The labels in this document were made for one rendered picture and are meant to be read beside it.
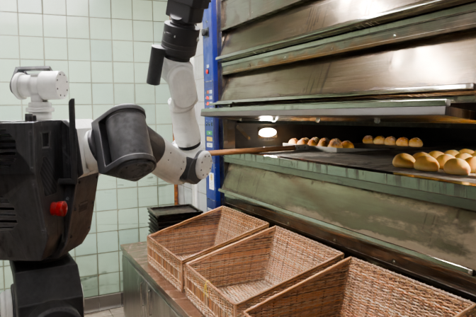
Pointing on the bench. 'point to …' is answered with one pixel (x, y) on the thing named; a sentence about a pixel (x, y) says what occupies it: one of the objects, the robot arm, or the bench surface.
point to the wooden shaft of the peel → (251, 150)
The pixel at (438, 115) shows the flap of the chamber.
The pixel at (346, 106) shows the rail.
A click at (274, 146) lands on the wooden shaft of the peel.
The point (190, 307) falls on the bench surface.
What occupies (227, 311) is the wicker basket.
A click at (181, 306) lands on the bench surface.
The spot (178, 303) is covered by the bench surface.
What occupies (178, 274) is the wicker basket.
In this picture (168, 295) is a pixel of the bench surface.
